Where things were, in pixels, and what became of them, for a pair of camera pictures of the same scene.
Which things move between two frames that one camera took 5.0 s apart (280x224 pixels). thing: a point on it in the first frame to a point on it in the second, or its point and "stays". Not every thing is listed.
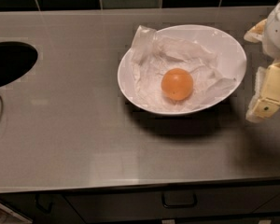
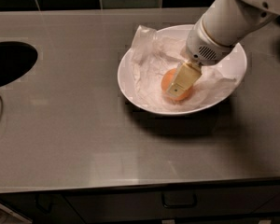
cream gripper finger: x=271 y=91 to x=184 y=80
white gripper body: x=277 y=35 to x=200 y=48
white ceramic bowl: x=181 y=69 stays
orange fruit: x=176 y=84 stays
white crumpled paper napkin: x=154 y=54 stays
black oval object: x=9 y=62 stays
